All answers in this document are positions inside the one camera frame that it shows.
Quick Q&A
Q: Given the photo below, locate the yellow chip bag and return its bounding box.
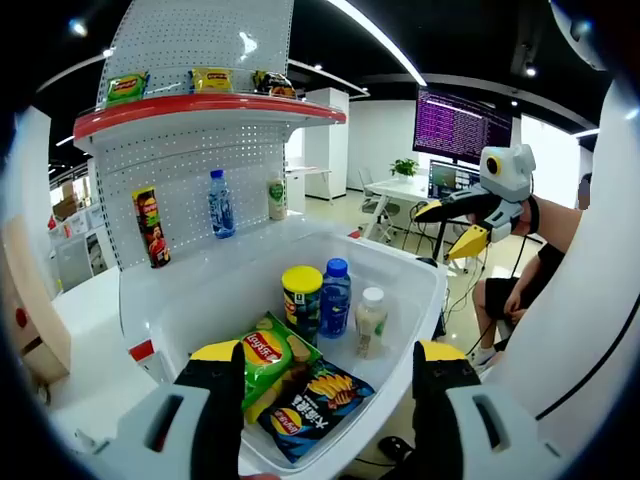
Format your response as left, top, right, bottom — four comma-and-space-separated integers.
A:
189, 66, 235, 95
243, 377, 286, 425

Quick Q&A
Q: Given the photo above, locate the yellow lid chip can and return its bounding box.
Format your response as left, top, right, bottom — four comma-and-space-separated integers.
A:
280, 265, 324, 346

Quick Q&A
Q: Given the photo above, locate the white cabinet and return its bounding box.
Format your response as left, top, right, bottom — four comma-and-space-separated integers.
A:
303, 87, 350, 201

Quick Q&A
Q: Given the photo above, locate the white plastic shopping basket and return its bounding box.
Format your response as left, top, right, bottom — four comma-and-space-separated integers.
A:
118, 227, 449, 471

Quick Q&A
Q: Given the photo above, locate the white office desk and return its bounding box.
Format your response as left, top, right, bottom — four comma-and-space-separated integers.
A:
363, 175, 441, 241

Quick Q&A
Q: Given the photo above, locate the black cable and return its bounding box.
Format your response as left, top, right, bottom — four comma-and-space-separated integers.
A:
535, 297, 640, 420

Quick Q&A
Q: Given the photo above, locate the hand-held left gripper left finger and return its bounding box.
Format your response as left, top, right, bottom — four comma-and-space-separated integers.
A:
92, 340, 247, 480

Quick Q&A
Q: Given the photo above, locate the white red snack drink counter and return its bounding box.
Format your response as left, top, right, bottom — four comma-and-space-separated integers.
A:
47, 0, 361, 480

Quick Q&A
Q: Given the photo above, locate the milky drink bottle green label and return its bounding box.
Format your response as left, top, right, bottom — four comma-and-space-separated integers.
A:
266, 171, 289, 222
354, 286, 389, 360

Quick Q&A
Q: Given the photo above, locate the potted green plant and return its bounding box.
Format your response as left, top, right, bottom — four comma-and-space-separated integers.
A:
389, 157, 421, 180

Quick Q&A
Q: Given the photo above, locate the dark blue chip bag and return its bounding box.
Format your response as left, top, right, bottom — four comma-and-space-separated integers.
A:
257, 357, 376, 464

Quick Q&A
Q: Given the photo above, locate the large dark monitor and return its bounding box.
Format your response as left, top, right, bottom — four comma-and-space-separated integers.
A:
412, 85, 514, 166

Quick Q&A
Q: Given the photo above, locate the white office chair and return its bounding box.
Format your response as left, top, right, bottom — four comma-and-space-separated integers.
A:
357, 167, 396, 236

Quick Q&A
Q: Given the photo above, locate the laptop computer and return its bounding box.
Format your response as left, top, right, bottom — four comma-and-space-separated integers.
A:
428, 158, 484, 201

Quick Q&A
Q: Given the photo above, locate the black wrist strap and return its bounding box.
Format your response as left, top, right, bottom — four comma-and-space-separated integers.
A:
522, 196, 541, 236

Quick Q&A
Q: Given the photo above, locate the blue water bottle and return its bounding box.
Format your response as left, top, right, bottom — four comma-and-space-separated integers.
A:
317, 257, 352, 340
207, 168, 237, 240

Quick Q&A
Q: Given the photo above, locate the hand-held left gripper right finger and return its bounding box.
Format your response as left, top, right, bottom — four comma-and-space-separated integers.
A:
412, 340, 566, 480

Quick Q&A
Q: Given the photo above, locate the red chip can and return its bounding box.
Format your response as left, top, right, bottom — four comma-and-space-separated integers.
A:
131, 185, 172, 270

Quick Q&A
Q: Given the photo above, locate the green chip bag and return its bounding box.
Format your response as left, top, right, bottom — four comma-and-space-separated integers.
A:
103, 71, 150, 109
239, 310, 324, 414

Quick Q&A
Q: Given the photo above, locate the white worn device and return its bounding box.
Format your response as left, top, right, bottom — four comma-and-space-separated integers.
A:
549, 0, 616, 71

